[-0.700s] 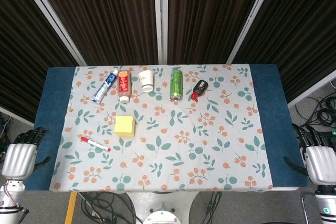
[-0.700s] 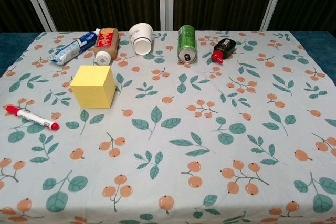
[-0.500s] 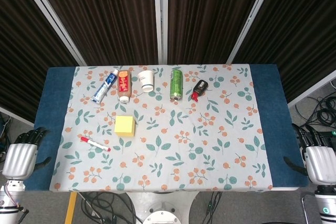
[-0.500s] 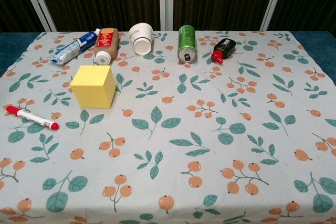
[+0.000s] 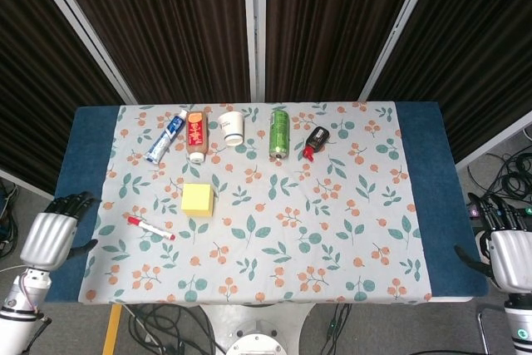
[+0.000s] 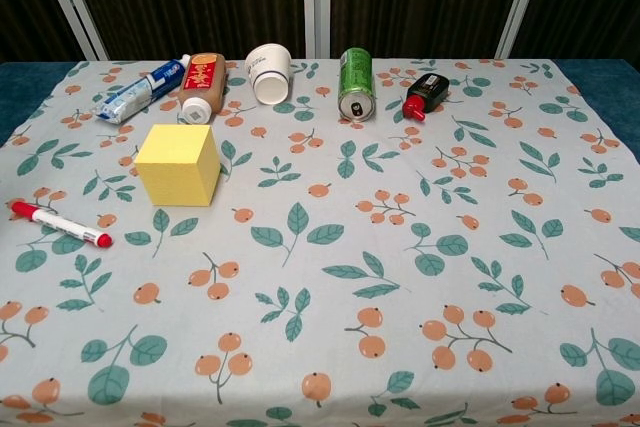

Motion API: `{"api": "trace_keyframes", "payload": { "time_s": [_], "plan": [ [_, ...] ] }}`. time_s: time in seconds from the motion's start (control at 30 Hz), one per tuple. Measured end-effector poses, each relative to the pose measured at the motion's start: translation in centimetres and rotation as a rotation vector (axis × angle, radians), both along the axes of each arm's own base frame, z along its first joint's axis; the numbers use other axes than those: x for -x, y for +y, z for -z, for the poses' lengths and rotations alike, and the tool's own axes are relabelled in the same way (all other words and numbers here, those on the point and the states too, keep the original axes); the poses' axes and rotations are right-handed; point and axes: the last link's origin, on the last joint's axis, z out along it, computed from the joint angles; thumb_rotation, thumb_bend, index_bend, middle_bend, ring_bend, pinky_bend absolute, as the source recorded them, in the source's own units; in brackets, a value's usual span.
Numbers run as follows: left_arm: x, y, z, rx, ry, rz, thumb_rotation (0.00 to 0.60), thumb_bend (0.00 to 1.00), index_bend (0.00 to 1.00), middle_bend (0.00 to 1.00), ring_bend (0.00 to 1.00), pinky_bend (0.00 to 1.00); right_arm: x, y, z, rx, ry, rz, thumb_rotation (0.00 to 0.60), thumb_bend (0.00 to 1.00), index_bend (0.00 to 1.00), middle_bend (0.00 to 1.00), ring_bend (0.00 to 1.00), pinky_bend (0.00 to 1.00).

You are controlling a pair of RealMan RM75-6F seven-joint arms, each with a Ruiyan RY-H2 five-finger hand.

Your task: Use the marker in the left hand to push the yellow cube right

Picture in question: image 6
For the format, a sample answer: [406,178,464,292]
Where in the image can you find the red and white marker pen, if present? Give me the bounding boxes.
[9,200,114,250]

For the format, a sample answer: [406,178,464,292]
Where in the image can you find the floral printed tablecloth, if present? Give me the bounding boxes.
[0,57,640,427]

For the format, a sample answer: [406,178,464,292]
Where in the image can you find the green drink can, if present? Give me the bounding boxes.
[337,46,377,122]

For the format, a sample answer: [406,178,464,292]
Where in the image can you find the white paper cup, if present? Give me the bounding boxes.
[244,42,292,106]

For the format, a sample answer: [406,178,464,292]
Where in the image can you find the black bottle with red cap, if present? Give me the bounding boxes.
[402,72,450,122]

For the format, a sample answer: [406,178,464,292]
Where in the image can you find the yellow cube block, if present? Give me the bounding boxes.
[133,123,222,208]

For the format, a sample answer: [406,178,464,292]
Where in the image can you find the brown bottle with red label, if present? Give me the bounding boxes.
[178,51,228,125]

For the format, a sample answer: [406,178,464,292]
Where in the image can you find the blue white toothpaste tube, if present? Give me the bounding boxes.
[94,57,191,125]

